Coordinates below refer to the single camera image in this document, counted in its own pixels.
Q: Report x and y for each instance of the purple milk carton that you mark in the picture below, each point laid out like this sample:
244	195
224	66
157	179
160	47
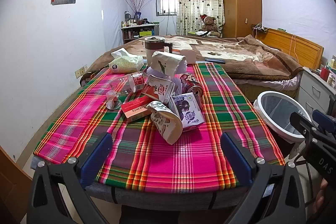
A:
187	108

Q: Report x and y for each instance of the red thermos jar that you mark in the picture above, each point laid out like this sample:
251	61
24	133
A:
324	73

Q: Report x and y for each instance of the orange white small box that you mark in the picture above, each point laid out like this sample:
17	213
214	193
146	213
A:
191	56

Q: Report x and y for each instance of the clear plastic bottle red label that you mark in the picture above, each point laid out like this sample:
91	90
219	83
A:
129	84

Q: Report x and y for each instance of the brown white travel mug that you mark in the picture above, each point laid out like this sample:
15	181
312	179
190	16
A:
156	43

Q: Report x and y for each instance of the red drink can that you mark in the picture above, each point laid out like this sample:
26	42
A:
191	85

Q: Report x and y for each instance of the black phone on bed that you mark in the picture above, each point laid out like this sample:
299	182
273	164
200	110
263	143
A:
218	61

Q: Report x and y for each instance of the teddy bear with santa hat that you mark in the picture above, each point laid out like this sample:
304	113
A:
209	26

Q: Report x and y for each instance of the window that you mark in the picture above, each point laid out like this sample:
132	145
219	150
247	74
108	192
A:
166	7

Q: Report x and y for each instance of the beige paper bag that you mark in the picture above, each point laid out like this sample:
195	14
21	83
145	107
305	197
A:
169	64

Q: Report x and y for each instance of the patterned paper cup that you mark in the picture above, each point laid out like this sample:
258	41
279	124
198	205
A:
168	124

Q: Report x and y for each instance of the tissue pack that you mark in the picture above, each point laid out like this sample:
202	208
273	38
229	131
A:
125	62

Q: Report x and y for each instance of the patterned curtain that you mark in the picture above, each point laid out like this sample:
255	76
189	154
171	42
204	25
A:
199	2

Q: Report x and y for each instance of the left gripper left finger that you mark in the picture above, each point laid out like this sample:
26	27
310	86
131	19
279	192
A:
46	203

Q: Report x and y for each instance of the red white snack box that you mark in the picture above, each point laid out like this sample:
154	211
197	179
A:
158	89

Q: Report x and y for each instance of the wooden wardrobe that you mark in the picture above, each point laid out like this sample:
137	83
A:
240	17

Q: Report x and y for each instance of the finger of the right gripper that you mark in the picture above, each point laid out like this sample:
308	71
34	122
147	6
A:
301	124
326	123

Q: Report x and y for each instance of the white trash bin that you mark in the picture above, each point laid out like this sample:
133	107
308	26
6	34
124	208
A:
275	109

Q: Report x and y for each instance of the grey drawer nightstand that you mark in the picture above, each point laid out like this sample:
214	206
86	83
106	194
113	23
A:
315	94

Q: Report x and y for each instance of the orange medicine box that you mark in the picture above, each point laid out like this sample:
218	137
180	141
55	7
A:
136	109

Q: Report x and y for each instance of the person's right hand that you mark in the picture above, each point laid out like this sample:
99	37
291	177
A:
320	196

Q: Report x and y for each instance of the dried branch vase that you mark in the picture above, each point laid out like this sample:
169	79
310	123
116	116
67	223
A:
137	6

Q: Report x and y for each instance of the wooden headboard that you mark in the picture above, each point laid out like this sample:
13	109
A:
307	53

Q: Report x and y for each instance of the wall power outlet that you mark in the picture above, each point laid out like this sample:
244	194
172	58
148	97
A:
80	72

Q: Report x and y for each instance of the clear plastic cup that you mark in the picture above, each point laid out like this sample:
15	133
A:
112	100

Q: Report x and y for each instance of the plaid pink green tablecloth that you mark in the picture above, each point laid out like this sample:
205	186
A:
141	160

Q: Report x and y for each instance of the bed with brown blanket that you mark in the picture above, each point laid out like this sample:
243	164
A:
253	66

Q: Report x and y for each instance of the cluttered shelf desk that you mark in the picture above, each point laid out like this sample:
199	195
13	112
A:
132	31

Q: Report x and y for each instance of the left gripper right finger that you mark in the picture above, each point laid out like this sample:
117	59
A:
274	192

